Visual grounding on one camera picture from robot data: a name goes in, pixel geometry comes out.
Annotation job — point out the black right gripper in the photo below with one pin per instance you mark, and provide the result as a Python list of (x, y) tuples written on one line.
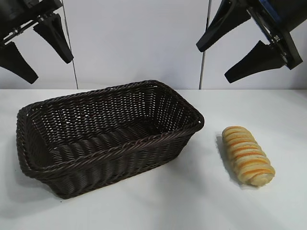
[(285, 16)]

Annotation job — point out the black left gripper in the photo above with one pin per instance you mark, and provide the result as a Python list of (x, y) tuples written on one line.
[(40, 9)]

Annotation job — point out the long striped bread loaf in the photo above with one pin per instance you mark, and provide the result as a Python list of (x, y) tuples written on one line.
[(244, 155)]

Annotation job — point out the dark brown woven basket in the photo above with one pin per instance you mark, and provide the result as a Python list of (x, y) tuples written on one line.
[(96, 155)]

